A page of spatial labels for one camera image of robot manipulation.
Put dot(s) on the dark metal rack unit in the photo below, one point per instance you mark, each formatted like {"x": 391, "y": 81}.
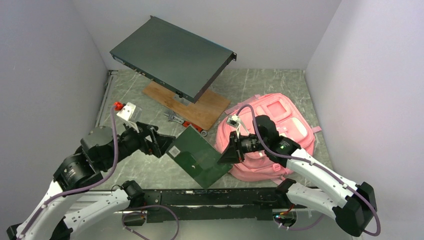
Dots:
{"x": 177, "y": 59}

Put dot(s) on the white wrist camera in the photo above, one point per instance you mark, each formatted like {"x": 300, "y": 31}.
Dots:
{"x": 129, "y": 113}
{"x": 235, "y": 122}

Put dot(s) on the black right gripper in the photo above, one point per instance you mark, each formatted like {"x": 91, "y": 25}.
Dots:
{"x": 234, "y": 153}

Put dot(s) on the orange handled adjustable wrench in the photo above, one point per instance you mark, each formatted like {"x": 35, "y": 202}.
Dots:
{"x": 172, "y": 117}

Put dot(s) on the brown wooden board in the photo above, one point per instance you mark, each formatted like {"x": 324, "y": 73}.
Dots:
{"x": 203, "y": 113}

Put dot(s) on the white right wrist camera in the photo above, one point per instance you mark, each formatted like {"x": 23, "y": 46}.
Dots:
{"x": 235, "y": 122}

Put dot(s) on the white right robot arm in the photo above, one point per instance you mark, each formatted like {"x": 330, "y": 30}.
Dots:
{"x": 353, "y": 206}

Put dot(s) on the aluminium frame rail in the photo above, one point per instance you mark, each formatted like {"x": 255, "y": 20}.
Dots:
{"x": 99, "y": 109}

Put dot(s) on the pink student backpack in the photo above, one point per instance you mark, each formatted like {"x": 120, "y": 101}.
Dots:
{"x": 288, "y": 123}

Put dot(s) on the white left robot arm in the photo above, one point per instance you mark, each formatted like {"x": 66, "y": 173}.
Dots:
{"x": 58, "y": 223}

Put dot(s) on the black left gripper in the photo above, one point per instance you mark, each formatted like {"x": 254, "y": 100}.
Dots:
{"x": 159, "y": 144}

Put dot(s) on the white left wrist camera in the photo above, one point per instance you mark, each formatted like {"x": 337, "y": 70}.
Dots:
{"x": 129, "y": 113}

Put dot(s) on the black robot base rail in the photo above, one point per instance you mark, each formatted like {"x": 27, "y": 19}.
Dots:
{"x": 162, "y": 205}

